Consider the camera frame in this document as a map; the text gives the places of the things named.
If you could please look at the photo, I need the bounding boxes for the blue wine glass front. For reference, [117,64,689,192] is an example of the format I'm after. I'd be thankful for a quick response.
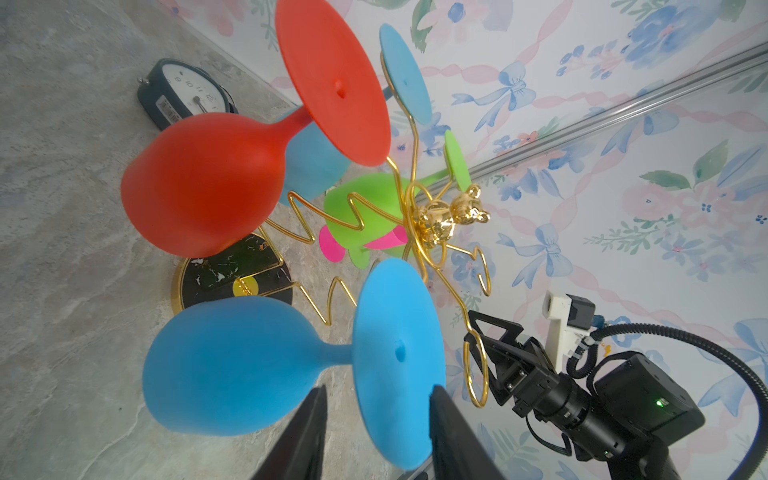
[142,258,446,470]

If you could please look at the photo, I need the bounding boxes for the gold wine glass rack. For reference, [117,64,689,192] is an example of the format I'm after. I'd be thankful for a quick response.
[170,53,493,409]

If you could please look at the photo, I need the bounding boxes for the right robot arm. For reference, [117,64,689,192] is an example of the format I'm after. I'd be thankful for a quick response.
[465,311,705,479]

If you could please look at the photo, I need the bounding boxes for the red wine glass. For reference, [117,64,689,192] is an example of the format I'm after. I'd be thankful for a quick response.
[120,1,390,258]

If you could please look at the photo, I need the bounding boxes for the green wine glass back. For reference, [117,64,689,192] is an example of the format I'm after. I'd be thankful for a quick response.
[324,130,490,255]

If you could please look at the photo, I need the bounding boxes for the magenta wine glass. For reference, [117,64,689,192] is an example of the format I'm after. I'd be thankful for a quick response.
[318,226,408,268]

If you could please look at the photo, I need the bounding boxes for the small black alarm clock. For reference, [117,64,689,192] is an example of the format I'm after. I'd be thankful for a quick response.
[137,58,238,131]

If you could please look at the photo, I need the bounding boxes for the light blue wine glass back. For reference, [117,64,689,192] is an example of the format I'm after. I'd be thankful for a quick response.
[277,22,434,208]

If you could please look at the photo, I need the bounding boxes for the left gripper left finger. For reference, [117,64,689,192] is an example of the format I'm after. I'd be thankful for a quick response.
[252,386,328,480]

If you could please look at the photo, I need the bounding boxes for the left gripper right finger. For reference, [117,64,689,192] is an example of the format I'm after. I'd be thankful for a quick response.
[429,385,504,480]

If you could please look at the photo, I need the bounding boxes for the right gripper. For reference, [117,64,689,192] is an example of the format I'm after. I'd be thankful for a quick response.
[463,310,592,432]

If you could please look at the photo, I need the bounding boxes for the black corrugated cable hose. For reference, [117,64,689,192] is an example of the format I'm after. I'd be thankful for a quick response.
[566,322,768,480]

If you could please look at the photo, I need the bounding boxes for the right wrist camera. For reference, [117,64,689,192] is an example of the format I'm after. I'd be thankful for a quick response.
[543,291,596,373]

